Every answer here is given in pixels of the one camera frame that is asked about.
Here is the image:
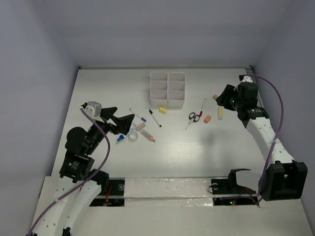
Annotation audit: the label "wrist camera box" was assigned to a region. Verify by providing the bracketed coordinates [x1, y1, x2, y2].
[239, 75, 253, 83]
[80, 101, 102, 121]

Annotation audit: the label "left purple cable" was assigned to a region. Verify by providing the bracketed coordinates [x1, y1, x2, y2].
[26, 108, 111, 236]

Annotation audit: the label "cream glue stick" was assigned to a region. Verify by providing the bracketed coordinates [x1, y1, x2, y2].
[218, 106, 223, 120]

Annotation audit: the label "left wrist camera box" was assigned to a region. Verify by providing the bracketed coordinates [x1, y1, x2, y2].
[80, 101, 102, 121]

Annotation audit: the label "orange eraser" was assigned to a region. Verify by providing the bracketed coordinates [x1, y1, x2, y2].
[204, 115, 212, 123]

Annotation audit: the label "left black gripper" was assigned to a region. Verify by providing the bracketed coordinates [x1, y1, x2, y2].
[86, 106, 135, 154]

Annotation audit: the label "yellow eraser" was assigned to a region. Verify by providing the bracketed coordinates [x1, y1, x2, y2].
[159, 107, 167, 114]

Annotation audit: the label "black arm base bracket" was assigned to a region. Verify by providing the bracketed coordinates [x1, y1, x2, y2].
[208, 168, 250, 195]

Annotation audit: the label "orange tipped clear tube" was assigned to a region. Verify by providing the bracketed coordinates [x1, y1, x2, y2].
[139, 129, 155, 142]

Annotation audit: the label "black capped white marker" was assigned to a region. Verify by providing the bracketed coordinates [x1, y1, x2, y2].
[149, 109, 162, 127]

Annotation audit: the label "beige eraser block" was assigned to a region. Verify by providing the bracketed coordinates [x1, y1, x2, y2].
[136, 123, 146, 131]

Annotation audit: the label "black handled scissors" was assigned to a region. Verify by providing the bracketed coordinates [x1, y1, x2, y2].
[185, 112, 200, 130]

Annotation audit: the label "red capped white marker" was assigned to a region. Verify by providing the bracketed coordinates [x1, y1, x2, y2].
[199, 98, 207, 117]

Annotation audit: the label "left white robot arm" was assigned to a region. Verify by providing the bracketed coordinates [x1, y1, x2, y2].
[28, 101, 135, 236]

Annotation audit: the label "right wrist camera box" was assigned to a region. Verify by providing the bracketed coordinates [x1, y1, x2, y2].
[239, 75, 253, 83]

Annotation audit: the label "white organizer right column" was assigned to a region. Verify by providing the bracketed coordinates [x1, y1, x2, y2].
[167, 72, 186, 108]

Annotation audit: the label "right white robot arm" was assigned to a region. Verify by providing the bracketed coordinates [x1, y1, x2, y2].
[216, 81, 308, 201]

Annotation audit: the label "clear tape roll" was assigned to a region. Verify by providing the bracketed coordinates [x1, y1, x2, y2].
[128, 131, 139, 142]

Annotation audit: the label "blue capped white marker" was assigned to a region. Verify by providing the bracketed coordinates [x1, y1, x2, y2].
[129, 108, 146, 122]

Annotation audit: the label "blue capped clear bottle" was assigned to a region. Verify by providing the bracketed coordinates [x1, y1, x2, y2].
[116, 134, 126, 143]

